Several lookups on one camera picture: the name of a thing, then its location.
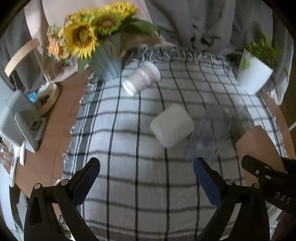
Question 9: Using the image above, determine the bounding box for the pink beige cup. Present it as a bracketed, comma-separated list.
[236, 126, 285, 172]

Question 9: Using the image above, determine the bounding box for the clear blue plastic cup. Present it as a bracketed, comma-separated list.
[184, 106, 232, 164]

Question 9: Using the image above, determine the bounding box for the plain white cup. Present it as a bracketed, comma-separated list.
[150, 104, 195, 148]

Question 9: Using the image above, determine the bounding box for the black dotted paper cup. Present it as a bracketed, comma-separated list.
[122, 61, 161, 96]

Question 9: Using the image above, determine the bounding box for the white remote control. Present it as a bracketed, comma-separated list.
[10, 156, 18, 188]

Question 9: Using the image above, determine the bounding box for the checkered grey white tablecloth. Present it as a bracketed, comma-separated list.
[63, 47, 285, 240]

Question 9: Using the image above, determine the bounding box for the white grey desktop appliance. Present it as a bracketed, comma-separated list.
[1, 90, 47, 165]

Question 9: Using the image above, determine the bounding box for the white plant pot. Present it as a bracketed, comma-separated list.
[236, 48, 273, 95]

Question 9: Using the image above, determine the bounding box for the green potted plant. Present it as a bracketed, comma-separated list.
[245, 21, 280, 70]

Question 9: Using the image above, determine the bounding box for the ribbed teal flower pot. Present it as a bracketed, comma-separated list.
[88, 34, 122, 81]

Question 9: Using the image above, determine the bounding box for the grey curtain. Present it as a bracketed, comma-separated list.
[1, 0, 293, 104]

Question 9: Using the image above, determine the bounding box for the sunflower bouquet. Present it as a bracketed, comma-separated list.
[47, 1, 161, 73]

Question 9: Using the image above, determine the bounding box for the pink beige curtain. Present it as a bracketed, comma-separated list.
[24, 0, 174, 82]

